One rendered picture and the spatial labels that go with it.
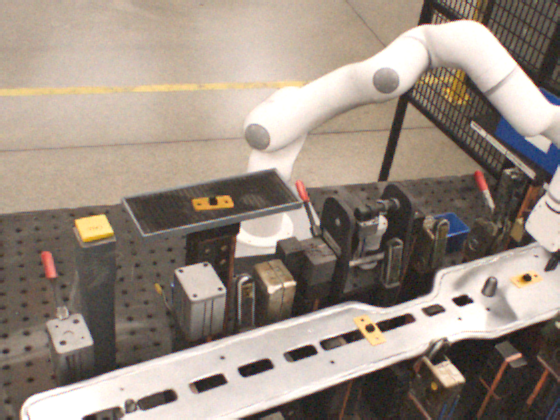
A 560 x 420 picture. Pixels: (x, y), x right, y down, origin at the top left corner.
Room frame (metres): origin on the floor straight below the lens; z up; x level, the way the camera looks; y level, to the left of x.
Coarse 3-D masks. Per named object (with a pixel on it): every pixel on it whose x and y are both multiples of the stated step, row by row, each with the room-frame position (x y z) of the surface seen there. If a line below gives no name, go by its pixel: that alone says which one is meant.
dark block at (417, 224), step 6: (420, 210) 1.43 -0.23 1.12; (420, 216) 1.40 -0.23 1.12; (414, 222) 1.39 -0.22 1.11; (420, 222) 1.40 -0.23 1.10; (414, 228) 1.40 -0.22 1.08; (420, 228) 1.41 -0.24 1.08; (414, 234) 1.40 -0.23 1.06; (414, 240) 1.41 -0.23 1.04; (408, 246) 1.40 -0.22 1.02; (408, 252) 1.40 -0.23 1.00; (408, 258) 1.41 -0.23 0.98; (402, 276) 1.41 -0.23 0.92; (396, 300) 1.41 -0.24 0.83; (384, 330) 1.41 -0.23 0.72
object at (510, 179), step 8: (512, 168) 1.54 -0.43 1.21; (504, 176) 1.52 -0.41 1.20; (512, 176) 1.52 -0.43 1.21; (504, 184) 1.51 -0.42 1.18; (512, 184) 1.53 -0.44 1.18; (520, 184) 1.49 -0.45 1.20; (504, 192) 1.50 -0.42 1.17; (512, 192) 1.52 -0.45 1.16; (496, 200) 1.51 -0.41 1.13; (504, 200) 1.51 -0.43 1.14; (512, 200) 1.52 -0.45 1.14; (496, 208) 1.51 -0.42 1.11; (504, 208) 1.52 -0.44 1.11; (496, 216) 1.50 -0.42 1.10; (504, 216) 1.51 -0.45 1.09; (496, 224) 1.49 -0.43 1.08; (504, 224) 1.51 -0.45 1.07; (496, 232) 1.49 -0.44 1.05
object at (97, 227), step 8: (96, 216) 1.12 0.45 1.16; (104, 216) 1.13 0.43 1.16; (80, 224) 1.09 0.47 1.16; (88, 224) 1.09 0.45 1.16; (96, 224) 1.10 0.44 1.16; (104, 224) 1.10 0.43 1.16; (80, 232) 1.07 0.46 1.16; (88, 232) 1.07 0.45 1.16; (96, 232) 1.07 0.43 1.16; (104, 232) 1.08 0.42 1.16; (112, 232) 1.09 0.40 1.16; (88, 240) 1.06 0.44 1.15
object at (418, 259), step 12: (432, 228) 1.44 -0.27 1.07; (420, 240) 1.42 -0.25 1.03; (432, 240) 1.40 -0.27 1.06; (420, 252) 1.41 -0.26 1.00; (408, 264) 1.44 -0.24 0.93; (420, 264) 1.41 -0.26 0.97; (408, 276) 1.43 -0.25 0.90; (420, 276) 1.40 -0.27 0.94; (432, 276) 1.42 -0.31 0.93; (408, 288) 1.42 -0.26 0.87; (420, 288) 1.41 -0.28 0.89; (408, 300) 1.41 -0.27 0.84; (396, 324) 1.42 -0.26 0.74
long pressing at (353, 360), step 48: (432, 288) 1.29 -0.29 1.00; (480, 288) 1.33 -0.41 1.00; (528, 288) 1.36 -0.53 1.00; (240, 336) 1.02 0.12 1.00; (288, 336) 1.05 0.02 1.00; (384, 336) 1.11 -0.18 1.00; (432, 336) 1.14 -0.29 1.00; (480, 336) 1.17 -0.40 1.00; (96, 384) 0.84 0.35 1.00; (144, 384) 0.86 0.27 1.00; (240, 384) 0.90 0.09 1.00; (288, 384) 0.93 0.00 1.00; (336, 384) 0.96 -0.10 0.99
